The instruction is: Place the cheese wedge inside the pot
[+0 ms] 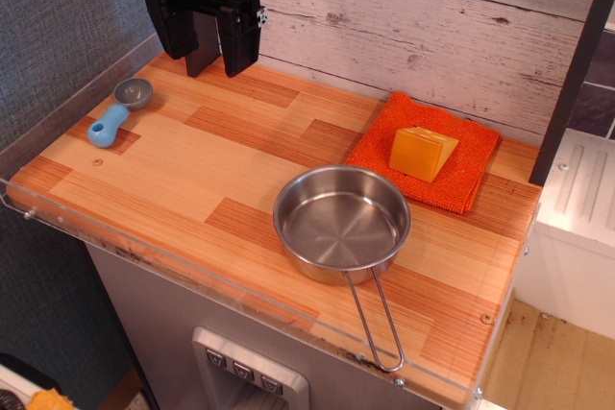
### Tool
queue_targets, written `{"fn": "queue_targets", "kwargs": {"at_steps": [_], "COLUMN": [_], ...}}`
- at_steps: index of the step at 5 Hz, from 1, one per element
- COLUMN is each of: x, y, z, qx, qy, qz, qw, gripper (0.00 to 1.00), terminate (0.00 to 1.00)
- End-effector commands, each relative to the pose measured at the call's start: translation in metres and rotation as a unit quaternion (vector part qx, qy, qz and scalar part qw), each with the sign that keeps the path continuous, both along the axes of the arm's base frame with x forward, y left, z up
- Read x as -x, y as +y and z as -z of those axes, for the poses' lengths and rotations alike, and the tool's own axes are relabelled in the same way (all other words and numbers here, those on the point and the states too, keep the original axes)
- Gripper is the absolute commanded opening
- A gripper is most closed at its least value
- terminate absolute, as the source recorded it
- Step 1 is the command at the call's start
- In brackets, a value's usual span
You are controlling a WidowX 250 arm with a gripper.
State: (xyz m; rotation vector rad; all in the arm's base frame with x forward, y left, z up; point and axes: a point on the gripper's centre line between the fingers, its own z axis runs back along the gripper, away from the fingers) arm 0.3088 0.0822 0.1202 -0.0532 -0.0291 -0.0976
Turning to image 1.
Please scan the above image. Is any yellow cheese wedge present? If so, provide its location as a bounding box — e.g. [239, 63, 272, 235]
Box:
[389, 127, 459, 182]

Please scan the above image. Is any stainless steel pot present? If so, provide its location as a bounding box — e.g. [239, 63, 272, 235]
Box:
[273, 164, 412, 373]

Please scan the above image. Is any blue grey measuring scoop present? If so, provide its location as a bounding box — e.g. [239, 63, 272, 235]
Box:
[87, 77, 154, 148]

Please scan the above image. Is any orange cloth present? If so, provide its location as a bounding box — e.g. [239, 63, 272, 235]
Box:
[346, 91, 501, 213]

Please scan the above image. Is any grey toy fridge cabinet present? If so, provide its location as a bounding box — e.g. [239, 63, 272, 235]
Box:
[88, 246, 475, 409]

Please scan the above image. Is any yellow object at corner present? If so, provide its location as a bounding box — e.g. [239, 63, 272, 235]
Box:
[25, 389, 75, 410]

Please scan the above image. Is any white toy sink unit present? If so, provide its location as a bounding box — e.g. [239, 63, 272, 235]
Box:
[513, 130, 614, 338]

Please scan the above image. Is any dark vertical post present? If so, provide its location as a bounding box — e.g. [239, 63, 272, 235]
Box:
[529, 0, 614, 186]

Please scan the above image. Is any clear acrylic guard rail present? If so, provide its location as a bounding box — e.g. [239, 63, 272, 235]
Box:
[8, 173, 541, 409]

